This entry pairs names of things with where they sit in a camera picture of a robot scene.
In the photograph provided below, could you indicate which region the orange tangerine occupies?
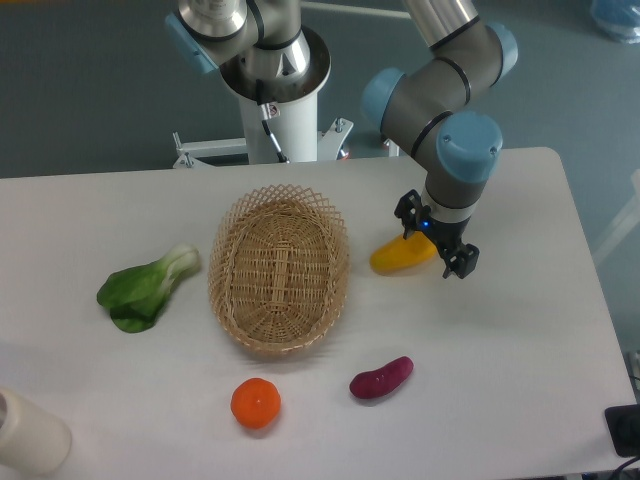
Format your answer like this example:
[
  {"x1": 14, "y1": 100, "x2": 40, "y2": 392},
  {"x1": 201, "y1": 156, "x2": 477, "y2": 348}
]
[{"x1": 230, "y1": 378, "x2": 281, "y2": 430}]

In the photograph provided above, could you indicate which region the purple sweet potato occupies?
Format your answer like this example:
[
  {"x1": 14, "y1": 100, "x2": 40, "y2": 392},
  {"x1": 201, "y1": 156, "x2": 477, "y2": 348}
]
[{"x1": 349, "y1": 356, "x2": 414, "y2": 400}]

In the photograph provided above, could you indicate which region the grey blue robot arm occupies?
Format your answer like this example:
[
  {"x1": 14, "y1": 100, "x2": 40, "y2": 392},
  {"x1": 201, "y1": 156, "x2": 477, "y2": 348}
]
[{"x1": 165, "y1": 1, "x2": 518, "y2": 278}]

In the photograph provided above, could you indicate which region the white metal base frame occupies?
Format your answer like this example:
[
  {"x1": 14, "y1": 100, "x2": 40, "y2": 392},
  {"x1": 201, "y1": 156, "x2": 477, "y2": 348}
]
[{"x1": 171, "y1": 116, "x2": 401, "y2": 170}]

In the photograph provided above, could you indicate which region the woven wicker basket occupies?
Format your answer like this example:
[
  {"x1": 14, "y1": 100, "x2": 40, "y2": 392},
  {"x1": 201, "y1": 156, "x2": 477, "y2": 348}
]
[{"x1": 208, "y1": 184, "x2": 350, "y2": 355}]

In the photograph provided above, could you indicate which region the yellow mango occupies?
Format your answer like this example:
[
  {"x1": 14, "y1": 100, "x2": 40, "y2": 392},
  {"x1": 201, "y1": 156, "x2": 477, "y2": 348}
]
[{"x1": 369, "y1": 233, "x2": 437, "y2": 275}]

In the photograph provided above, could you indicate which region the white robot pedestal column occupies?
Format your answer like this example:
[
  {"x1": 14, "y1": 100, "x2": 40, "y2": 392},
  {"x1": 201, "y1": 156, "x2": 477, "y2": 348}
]
[{"x1": 220, "y1": 26, "x2": 331, "y2": 163}]

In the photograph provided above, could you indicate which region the green bok choy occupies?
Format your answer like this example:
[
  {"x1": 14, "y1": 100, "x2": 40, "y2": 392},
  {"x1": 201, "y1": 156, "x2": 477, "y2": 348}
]
[{"x1": 96, "y1": 244, "x2": 200, "y2": 334}]

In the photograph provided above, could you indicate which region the black cable on pedestal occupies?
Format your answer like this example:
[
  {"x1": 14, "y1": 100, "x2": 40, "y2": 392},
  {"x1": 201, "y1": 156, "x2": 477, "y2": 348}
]
[{"x1": 254, "y1": 79, "x2": 291, "y2": 164}]

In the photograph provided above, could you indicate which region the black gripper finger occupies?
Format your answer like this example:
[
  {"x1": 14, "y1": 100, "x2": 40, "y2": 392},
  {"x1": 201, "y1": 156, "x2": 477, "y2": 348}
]
[
  {"x1": 441, "y1": 243, "x2": 480, "y2": 279},
  {"x1": 394, "y1": 190, "x2": 422, "y2": 238}
]

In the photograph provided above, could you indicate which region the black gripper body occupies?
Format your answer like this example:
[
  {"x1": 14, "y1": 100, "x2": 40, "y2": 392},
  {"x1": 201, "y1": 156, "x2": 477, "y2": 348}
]
[{"x1": 416, "y1": 206, "x2": 474, "y2": 254}]

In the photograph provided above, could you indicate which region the black device at edge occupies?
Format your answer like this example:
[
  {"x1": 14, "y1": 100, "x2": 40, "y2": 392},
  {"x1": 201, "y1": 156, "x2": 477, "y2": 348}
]
[{"x1": 604, "y1": 404, "x2": 639, "y2": 458}]

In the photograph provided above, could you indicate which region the cream white cylinder bottle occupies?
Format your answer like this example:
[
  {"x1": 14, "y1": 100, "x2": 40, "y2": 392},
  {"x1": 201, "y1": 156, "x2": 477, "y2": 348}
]
[{"x1": 1, "y1": 387, "x2": 72, "y2": 476}]

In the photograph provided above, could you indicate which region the blue plastic bag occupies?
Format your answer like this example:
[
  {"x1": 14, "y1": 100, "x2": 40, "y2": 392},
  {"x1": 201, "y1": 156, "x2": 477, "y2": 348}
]
[{"x1": 590, "y1": 0, "x2": 639, "y2": 44}]

